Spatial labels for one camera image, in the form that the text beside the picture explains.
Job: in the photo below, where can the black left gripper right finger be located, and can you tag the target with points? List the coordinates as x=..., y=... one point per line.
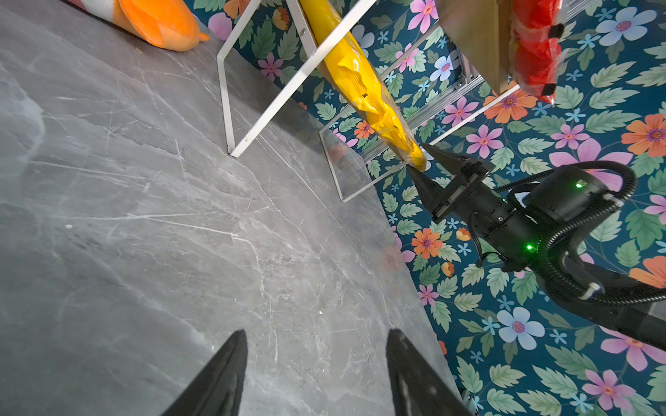
x=415, y=386

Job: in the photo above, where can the red spaghetti bag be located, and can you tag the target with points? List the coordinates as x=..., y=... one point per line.
x=536, y=54

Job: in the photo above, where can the orange plush whale toy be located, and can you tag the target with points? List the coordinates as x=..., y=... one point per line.
x=166, y=24

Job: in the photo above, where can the yellow Pastatime bag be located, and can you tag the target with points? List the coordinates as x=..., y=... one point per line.
x=354, y=77

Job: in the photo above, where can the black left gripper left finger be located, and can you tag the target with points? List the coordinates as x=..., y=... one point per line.
x=217, y=389

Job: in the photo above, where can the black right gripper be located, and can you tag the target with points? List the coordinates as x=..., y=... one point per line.
x=496, y=226

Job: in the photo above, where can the white wooden two-tier shelf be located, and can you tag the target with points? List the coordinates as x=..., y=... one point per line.
x=316, y=52

